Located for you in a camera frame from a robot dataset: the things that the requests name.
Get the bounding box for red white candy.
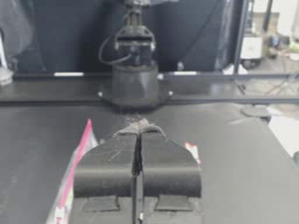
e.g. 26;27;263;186
182;141;201;165

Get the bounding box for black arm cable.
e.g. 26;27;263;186
97;34;132;67

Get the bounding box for white cabinet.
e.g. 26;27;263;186
239;34;264;69

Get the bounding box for clear bag with pink zip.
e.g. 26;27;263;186
45;117;100;224

